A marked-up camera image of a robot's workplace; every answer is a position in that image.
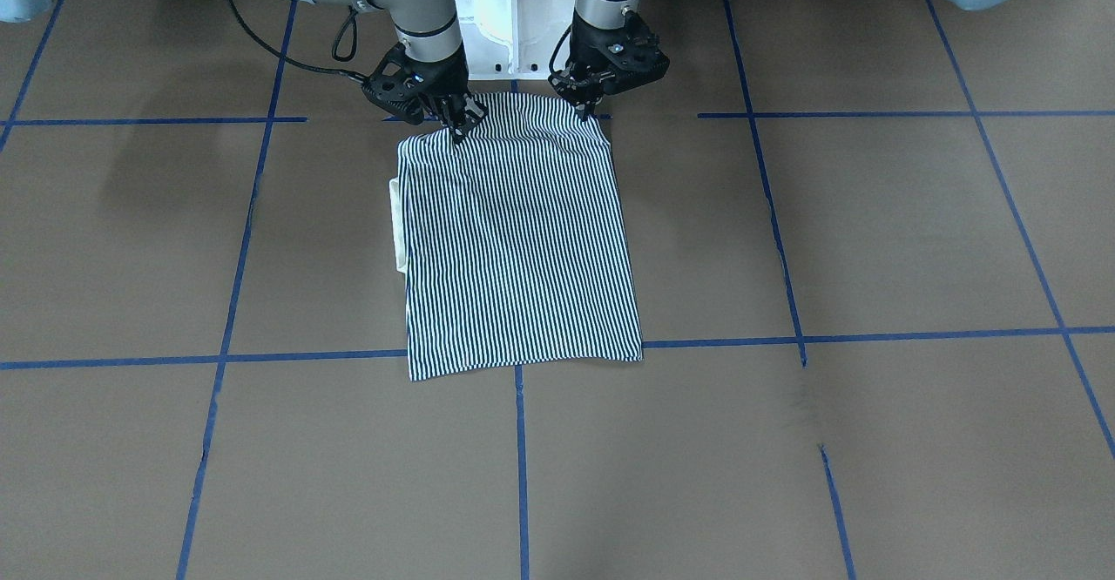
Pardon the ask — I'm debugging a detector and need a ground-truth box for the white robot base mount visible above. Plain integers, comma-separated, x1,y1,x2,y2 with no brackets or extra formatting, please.
456,0,574,83

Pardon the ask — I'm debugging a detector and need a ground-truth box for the navy white striped polo shirt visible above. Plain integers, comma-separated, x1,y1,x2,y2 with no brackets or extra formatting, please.
390,91,644,381

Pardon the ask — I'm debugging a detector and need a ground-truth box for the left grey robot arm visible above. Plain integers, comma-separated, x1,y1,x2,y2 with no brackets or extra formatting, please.
549,0,1008,118

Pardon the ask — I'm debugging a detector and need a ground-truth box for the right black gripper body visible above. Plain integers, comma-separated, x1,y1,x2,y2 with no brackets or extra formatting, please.
362,42,489,124

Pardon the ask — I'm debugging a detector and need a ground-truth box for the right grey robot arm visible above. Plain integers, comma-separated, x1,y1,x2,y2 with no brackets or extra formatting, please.
224,0,489,145

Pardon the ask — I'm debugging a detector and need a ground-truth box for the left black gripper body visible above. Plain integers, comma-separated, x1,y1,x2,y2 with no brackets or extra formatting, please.
547,15,672,104

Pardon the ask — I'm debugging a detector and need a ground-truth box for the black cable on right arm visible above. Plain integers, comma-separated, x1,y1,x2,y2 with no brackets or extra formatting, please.
223,0,375,84

